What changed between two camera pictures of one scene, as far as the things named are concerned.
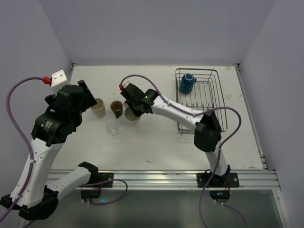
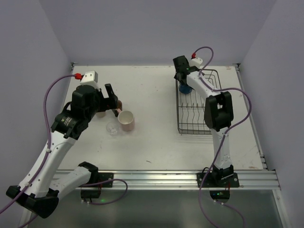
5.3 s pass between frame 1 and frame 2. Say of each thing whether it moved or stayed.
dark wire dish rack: stayed
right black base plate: stayed
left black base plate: stayed
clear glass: stayed
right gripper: moved
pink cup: moved
